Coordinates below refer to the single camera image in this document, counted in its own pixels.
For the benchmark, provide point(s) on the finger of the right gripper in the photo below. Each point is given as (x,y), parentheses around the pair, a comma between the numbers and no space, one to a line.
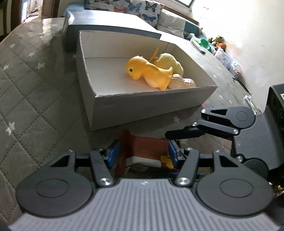
(235,117)
(200,128)

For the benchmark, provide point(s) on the grey plain cushion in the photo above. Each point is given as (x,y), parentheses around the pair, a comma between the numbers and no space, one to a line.
(171,23)

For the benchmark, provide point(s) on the butterfly pattern cushion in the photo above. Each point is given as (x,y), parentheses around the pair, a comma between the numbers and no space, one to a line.
(107,5)

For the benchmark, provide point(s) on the orange rubber duck toy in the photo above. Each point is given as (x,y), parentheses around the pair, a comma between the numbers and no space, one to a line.
(155,77)

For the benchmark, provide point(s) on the yellow plush chick toy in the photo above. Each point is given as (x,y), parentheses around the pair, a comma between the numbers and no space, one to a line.
(165,61)

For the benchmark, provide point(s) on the dark grey box lid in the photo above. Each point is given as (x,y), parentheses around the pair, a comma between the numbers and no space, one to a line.
(93,20)

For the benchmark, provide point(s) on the orange stuffed toy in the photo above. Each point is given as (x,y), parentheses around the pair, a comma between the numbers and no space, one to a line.
(217,42)

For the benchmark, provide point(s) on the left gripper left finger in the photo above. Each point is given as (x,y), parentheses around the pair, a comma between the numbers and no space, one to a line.
(66,184)

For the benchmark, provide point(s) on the white cardboard box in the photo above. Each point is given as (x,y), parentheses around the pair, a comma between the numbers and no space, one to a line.
(112,98)

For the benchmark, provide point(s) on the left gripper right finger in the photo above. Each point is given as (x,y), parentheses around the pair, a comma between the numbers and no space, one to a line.
(220,182)

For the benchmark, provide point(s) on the red snack packet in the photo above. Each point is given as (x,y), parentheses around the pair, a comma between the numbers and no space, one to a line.
(144,151)

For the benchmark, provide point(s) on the green plastic bowl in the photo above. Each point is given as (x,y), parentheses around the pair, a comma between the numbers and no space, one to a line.
(204,43)

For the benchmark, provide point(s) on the grey quilted star cover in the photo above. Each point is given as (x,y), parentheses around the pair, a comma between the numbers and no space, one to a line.
(42,111)

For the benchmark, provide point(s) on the beige peanut toy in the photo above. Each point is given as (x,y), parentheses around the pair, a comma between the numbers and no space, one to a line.
(177,82)

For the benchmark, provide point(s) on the clear plastic toy bin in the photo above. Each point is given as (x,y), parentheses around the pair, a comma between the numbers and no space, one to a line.
(230,64)

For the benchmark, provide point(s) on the blue sofa cover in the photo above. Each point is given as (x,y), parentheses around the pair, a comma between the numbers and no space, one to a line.
(74,7)

